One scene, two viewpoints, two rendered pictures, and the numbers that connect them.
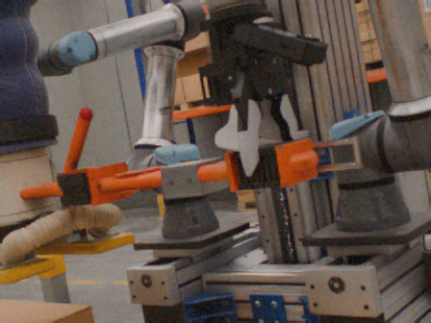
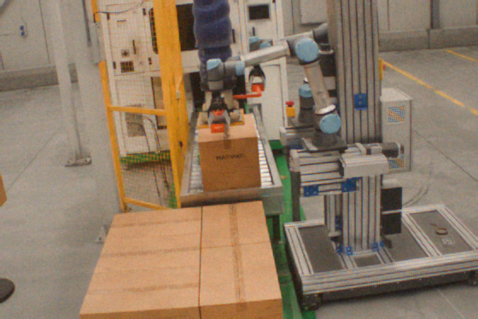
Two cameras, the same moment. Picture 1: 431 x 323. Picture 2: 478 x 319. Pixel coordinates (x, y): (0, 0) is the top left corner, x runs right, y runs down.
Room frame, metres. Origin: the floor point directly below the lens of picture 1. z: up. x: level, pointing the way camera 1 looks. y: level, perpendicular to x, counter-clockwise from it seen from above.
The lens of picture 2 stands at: (-1.13, -2.29, 2.05)
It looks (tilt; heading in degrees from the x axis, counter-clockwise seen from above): 19 degrees down; 46
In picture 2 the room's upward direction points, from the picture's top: 5 degrees counter-clockwise
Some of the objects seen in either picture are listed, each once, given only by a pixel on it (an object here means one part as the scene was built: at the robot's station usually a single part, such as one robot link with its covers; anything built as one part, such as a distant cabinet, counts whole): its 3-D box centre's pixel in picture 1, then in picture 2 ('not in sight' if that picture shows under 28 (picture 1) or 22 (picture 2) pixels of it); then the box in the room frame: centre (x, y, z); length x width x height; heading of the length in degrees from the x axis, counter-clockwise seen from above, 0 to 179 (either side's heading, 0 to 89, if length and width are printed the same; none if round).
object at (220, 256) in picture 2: not in sight; (188, 279); (0.61, 0.02, 0.34); 1.20 x 1.00 x 0.40; 47
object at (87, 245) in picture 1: (58, 236); (236, 114); (1.32, 0.21, 1.14); 0.34 x 0.10 x 0.05; 46
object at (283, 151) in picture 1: (270, 164); (218, 126); (0.83, -0.15, 1.24); 0.08 x 0.07 x 0.05; 46
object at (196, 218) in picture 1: (188, 213); (308, 113); (1.71, -0.07, 1.09); 0.15 x 0.15 x 0.10
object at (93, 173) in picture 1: (94, 185); not in sight; (1.07, 0.10, 1.24); 0.10 x 0.08 x 0.06; 136
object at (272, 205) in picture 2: not in sight; (232, 208); (1.29, 0.29, 0.48); 0.70 x 0.03 x 0.15; 137
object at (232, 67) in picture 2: not in sight; (233, 67); (0.93, -0.20, 1.54); 0.11 x 0.11 x 0.08; 48
